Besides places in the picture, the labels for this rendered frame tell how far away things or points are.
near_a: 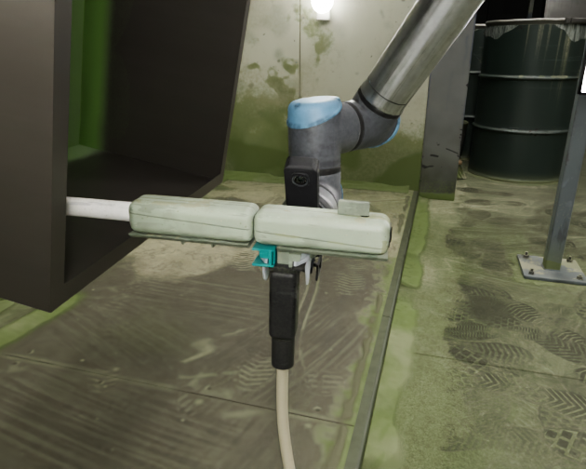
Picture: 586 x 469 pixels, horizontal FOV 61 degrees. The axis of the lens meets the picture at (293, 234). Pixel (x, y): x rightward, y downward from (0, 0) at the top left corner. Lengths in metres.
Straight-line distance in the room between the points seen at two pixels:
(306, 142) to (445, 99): 1.81
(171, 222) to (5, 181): 0.17
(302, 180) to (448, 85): 1.97
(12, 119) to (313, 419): 0.77
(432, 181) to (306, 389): 1.73
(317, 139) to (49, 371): 0.83
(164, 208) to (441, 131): 2.12
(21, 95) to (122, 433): 0.71
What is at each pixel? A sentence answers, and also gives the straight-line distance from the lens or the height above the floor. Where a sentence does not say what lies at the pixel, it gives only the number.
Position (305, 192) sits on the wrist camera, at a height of 0.55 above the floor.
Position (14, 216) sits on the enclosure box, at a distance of 0.59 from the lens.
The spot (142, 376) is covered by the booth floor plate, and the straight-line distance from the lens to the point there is 1.21.
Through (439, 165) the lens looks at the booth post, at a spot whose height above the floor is 0.18.
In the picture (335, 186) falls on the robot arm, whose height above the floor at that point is 0.52.
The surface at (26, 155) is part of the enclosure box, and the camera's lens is 0.56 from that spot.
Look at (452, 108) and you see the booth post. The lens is 2.59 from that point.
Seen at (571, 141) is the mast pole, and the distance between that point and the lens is 1.83.
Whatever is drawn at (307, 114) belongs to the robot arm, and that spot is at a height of 0.64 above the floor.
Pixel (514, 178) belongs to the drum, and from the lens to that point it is 3.16.
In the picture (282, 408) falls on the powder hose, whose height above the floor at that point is 0.29.
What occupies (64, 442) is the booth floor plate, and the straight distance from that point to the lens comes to 1.10.
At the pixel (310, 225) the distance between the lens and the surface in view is 0.55.
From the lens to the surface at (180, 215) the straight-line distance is 0.59.
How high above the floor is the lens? 0.74
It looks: 21 degrees down
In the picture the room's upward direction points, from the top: straight up
